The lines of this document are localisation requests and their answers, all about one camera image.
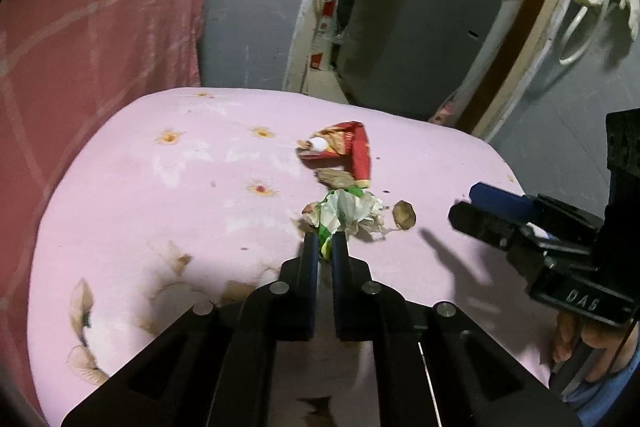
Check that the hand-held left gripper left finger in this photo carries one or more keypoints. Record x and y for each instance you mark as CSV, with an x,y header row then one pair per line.
x,y
307,277

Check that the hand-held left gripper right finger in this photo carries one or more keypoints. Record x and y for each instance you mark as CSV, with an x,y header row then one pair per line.
x,y
342,277

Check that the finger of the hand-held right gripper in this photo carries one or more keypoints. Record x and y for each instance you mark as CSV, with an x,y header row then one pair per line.
x,y
482,224
505,202

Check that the green white wrapper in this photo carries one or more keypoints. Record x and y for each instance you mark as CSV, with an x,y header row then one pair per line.
x,y
350,209

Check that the person's right forearm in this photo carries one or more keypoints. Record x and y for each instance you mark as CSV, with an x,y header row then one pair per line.
x,y
610,372

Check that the person's right hand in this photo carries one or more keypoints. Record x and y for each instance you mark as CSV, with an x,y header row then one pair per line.
x,y
567,337

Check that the red snack packet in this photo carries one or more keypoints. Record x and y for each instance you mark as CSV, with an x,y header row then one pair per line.
x,y
357,152

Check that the small white scrap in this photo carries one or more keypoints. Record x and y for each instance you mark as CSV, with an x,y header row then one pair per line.
x,y
318,145

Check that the pink flowered sheet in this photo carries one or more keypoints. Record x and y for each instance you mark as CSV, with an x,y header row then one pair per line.
x,y
175,207

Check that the red white bottle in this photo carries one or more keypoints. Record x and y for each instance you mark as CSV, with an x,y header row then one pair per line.
x,y
327,14

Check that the red checked blanket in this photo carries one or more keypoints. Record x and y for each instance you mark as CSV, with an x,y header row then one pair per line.
x,y
100,7

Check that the wooden door frame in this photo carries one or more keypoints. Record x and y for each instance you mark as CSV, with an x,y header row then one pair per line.
x,y
530,32

